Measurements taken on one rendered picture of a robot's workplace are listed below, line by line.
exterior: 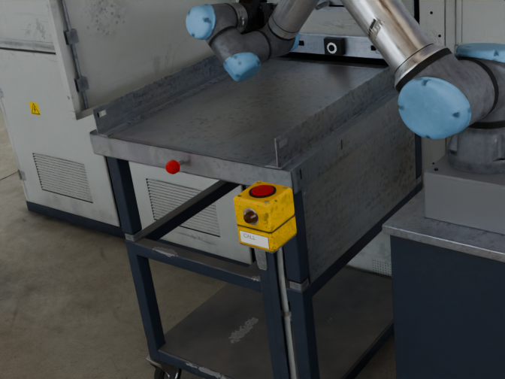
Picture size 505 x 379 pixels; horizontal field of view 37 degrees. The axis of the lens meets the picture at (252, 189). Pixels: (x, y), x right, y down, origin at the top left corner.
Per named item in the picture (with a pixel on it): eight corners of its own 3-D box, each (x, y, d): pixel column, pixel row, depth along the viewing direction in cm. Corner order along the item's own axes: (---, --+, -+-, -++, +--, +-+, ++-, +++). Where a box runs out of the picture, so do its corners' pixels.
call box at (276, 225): (273, 255, 134) (267, 204, 130) (238, 245, 139) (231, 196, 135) (297, 234, 140) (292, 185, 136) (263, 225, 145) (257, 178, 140)
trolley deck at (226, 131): (294, 195, 157) (291, 170, 155) (93, 153, 193) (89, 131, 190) (430, 93, 204) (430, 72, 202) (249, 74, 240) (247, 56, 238)
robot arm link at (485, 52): (531, 107, 144) (534, 37, 138) (494, 128, 136) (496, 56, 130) (476, 98, 152) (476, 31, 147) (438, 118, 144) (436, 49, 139)
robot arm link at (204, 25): (197, 50, 171) (176, 20, 172) (227, 45, 179) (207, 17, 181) (216, 27, 166) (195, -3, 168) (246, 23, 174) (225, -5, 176)
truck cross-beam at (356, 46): (421, 62, 206) (421, 40, 203) (263, 50, 237) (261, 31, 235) (429, 56, 210) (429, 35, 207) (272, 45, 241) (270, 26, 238)
